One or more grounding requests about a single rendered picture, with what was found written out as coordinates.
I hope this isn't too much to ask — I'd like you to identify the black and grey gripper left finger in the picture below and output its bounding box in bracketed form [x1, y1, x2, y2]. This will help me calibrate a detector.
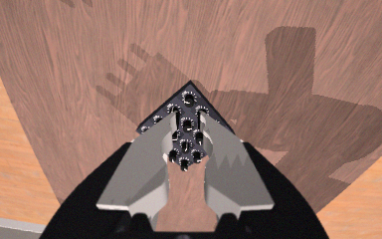
[39, 111, 180, 239]

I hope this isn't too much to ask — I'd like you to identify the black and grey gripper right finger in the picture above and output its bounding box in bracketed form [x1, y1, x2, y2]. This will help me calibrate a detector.
[197, 111, 329, 239]

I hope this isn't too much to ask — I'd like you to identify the dark grey knob box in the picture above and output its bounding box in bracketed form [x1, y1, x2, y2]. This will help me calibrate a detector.
[136, 81, 235, 171]

